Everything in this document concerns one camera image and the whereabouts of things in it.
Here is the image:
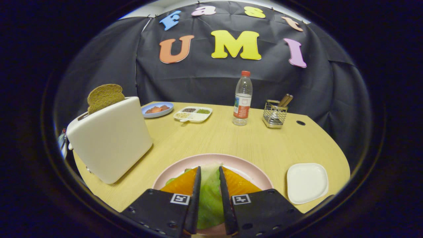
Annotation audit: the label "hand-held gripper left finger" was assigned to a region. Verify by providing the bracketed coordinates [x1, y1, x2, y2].
[121, 166, 202, 238]

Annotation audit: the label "brown bread slice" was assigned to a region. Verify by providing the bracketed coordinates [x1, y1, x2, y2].
[87, 84, 126, 115]

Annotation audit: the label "red meat pieces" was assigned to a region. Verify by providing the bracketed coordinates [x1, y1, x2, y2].
[145, 105, 170, 114]

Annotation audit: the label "green lettuce leaf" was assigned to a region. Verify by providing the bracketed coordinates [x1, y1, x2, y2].
[165, 162, 227, 230]

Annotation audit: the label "clear plastic water bottle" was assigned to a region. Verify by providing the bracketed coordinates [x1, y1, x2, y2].
[232, 70, 253, 126]

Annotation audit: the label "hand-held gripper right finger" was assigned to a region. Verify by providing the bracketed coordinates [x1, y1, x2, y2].
[218, 166, 303, 238]

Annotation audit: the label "blue round plate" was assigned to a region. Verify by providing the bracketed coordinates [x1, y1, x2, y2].
[141, 101, 174, 119]

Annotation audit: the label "metal wire utensil holder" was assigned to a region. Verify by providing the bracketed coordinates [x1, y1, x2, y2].
[262, 99, 288, 129]

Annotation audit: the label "white toaster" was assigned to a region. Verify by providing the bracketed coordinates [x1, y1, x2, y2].
[66, 96, 153, 185]

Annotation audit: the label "black backdrop cloth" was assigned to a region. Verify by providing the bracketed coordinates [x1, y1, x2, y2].
[55, 1, 372, 172]

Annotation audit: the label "white square plate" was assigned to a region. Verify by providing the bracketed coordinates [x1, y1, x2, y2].
[287, 163, 329, 205]

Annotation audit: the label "white divided seasoning tray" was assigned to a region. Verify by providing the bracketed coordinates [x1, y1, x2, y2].
[173, 106, 213, 123]

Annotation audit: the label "pink round plate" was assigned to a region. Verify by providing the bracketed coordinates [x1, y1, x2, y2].
[153, 153, 274, 236]

